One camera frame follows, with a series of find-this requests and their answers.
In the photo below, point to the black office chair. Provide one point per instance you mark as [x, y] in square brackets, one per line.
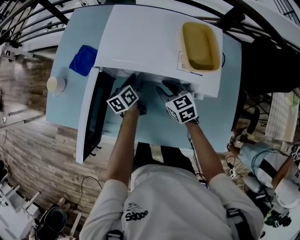
[264, 70]

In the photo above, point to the yellow plastic basin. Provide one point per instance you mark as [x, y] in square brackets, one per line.
[201, 47]

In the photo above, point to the black round stool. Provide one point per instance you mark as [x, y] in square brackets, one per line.
[54, 219]

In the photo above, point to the person's white shirt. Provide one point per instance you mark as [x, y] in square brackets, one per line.
[175, 201]

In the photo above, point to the blue cloth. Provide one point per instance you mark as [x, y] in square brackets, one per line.
[83, 61]

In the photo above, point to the black metal railing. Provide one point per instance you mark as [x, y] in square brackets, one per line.
[57, 11]

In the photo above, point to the person's left forearm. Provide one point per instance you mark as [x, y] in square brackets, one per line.
[122, 145]

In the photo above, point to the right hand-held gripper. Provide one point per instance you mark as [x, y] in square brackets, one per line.
[182, 110]

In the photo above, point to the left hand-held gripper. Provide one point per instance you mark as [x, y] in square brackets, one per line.
[122, 100]

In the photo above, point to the white microwave oven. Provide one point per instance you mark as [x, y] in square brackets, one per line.
[145, 35]

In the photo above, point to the white cup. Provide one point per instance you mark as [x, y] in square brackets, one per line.
[56, 84]

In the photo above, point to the pale checked mat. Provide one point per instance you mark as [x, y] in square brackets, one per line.
[281, 117]

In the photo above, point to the white wooden rack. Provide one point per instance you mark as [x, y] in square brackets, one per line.
[16, 211]

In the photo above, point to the person's black trousers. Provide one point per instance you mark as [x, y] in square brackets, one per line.
[168, 157]

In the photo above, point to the white label sticker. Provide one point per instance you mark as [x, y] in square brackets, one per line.
[181, 65]

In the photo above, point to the person's right forearm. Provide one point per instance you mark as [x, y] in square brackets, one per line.
[201, 150]

